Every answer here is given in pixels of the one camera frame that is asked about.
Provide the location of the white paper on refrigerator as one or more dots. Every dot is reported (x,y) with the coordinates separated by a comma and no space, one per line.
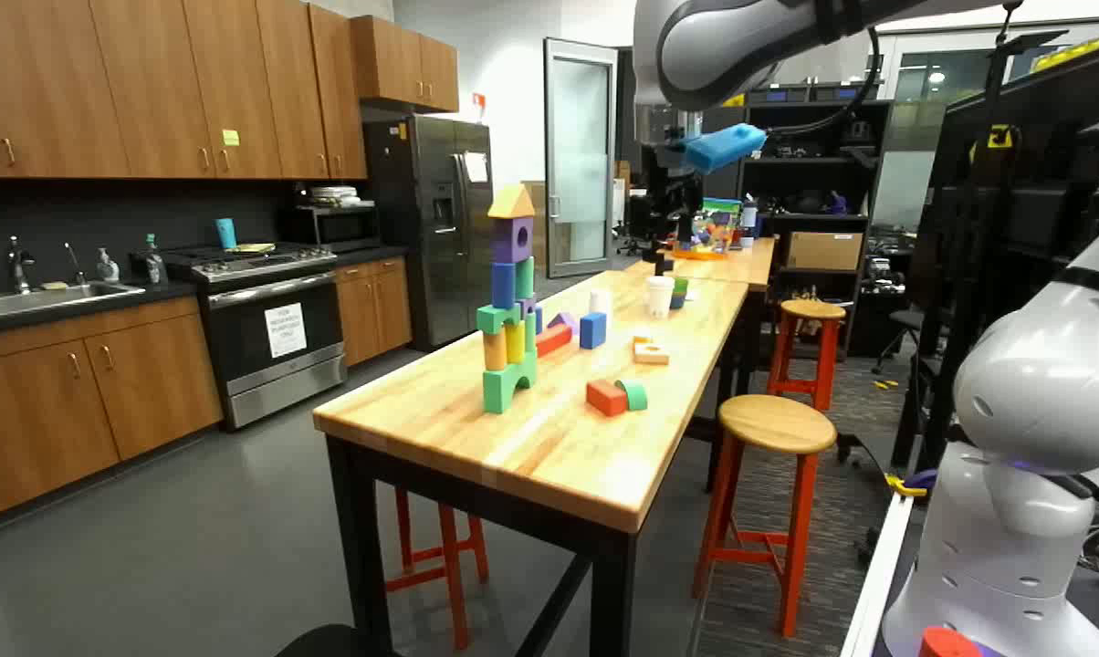
(475,167)

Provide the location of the yellow triangular roof block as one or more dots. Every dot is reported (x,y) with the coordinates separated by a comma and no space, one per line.
(513,205)

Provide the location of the large wooden wall cabinets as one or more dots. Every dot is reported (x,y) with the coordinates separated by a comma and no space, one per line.
(159,87)

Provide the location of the pink foam arch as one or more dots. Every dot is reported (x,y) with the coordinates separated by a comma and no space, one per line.
(562,323)

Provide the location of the tall green tower block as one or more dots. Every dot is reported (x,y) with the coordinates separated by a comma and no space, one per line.
(524,278)

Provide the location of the plain wooden blocks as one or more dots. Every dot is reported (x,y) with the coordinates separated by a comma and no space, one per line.
(646,352)

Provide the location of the white paper on oven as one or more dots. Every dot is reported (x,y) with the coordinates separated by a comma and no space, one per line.
(287,330)

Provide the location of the orange stool with wooden seat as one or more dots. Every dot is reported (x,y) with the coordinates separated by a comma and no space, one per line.
(775,424)
(456,571)
(810,308)

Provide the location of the teal cup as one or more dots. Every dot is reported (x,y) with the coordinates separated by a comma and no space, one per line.
(223,234)

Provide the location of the white bowls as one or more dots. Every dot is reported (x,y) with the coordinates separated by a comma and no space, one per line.
(335,195)

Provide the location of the red button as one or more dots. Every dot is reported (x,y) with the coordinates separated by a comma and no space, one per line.
(942,645)

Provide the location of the glass door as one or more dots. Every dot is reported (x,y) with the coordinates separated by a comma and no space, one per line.
(577,160)

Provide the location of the green dish bottle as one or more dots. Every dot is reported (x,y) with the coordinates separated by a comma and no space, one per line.
(156,259)

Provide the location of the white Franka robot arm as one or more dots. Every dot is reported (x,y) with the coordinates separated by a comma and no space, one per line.
(1033,387)

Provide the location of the purple foam block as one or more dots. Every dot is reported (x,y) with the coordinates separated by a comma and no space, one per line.
(513,244)

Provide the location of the yellow sticky note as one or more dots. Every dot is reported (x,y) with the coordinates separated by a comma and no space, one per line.
(232,135)

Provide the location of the yellow foam block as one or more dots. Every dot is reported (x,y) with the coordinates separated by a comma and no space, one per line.
(517,341)

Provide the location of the black microwave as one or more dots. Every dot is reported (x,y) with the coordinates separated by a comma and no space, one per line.
(331,225)

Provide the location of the black storage shelf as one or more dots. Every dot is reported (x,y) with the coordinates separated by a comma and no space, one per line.
(817,160)

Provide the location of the white mounting rail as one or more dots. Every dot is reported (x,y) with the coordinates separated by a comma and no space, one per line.
(874,585)

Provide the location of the black round seat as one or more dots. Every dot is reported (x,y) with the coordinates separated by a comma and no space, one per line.
(331,645)

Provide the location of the orange foam cylinder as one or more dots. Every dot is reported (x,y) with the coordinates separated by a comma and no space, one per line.
(493,352)

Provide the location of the wooden table with black legs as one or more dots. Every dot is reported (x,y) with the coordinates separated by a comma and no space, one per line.
(533,424)

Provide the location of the blue foam cylinder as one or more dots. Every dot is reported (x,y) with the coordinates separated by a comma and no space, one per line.
(533,319)

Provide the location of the black equipment rack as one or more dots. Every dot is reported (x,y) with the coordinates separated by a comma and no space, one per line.
(1033,185)

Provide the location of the blue tower block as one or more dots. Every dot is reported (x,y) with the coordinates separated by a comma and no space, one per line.
(503,286)

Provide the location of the stainless steel refrigerator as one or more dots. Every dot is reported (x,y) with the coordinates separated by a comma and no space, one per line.
(433,231)

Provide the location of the wide wooden base cabinet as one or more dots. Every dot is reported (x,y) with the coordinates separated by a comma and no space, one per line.
(84,403)

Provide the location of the clear soap bottle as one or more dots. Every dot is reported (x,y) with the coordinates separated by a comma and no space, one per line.
(107,268)

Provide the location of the green and blue block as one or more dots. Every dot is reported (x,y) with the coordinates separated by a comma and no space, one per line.
(681,295)

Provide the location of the cardboard box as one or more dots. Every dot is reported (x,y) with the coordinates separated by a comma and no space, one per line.
(825,248)

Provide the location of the small green tower block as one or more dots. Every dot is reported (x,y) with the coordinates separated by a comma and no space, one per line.
(492,319)

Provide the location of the small wooden wall cabinet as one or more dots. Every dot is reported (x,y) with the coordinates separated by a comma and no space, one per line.
(404,65)

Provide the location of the green foam cylinder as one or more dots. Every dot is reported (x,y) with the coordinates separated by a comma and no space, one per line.
(633,394)

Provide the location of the colourful toy clutter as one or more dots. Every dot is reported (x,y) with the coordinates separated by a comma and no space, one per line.
(722,225)

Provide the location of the white cup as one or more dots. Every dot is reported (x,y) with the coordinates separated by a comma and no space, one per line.
(658,295)

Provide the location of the sink faucet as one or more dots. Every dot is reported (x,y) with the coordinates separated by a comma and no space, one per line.
(16,263)

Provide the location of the black kitchen countertop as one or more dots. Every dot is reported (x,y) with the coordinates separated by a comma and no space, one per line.
(74,306)

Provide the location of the stainless steel oven range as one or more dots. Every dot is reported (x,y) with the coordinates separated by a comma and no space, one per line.
(274,368)

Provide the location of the light blue foam object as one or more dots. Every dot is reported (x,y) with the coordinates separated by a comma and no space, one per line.
(724,146)

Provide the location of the long red foam block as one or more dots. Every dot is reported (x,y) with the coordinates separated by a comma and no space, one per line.
(556,341)

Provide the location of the narrow wooden base cabinet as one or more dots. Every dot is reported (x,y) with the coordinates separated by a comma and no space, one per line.
(374,308)

